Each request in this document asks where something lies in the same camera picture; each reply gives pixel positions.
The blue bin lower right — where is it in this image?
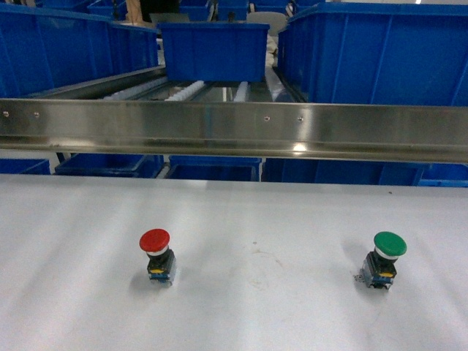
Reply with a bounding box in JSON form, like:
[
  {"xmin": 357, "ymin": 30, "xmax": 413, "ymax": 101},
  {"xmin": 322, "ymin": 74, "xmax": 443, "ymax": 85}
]
[{"xmin": 262, "ymin": 158, "xmax": 429, "ymax": 186}]

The blue bin lower left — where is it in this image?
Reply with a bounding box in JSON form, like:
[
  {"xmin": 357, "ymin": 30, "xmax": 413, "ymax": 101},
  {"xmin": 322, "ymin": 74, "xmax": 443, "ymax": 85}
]
[{"xmin": 55, "ymin": 154, "xmax": 164, "ymax": 178}]

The large blue bin right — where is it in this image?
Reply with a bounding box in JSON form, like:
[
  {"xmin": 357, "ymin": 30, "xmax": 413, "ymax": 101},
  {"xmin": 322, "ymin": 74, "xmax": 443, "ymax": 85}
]
[{"xmin": 278, "ymin": 2, "xmax": 467, "ymax": 107}]

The stainless steel shelf rail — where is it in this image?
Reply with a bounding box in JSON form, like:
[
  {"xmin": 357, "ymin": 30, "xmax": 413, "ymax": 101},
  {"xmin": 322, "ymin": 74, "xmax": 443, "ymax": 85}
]
[{"xmin": 1, "ymin": 99, "xmax": 467, "ymax": 163}]

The red mushroom push button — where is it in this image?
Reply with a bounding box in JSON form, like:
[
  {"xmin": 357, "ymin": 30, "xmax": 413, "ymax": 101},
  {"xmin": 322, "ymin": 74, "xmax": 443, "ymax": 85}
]
[{"xmin": 139, "ymin": 228, "xmax": 176, "ymax": 286}]

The green mushroom push button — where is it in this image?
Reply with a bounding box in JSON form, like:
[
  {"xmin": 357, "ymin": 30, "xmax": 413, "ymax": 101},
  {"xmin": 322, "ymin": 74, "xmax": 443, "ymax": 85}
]
[{"xmin": 361, "ymin": 231, "xmax": 407, "ymax": 290}]

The small blue bin centre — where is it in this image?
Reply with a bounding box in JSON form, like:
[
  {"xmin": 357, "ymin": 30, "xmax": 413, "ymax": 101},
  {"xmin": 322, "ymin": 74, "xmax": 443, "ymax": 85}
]
[{"xmin": 158, "ymin": 22, "xmax": 270, "ymax": 82}]

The large blue bin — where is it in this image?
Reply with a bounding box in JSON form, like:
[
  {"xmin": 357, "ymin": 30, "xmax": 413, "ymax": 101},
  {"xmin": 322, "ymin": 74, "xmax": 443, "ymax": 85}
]
[
  {"xmin": 1, "ymin": 4, "xmax": 159, "ymax": 98},
  {"xmin": 278, "ymin": 2, "xmax": 467, "ymax": 107}
]

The large blue bin left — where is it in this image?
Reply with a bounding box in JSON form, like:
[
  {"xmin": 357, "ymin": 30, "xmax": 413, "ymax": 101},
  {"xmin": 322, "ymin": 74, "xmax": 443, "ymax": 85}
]
[{"xmin": 1, "ymin": 4, "xmax": 159, "ymax": 98}]

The blue bin lower centre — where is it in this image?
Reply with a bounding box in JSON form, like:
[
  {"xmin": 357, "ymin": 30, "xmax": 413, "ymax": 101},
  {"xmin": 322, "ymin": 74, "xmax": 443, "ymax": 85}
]
[{"xmin": 166, "ymin": 156, "xmax": 262, "ymax": 181}]

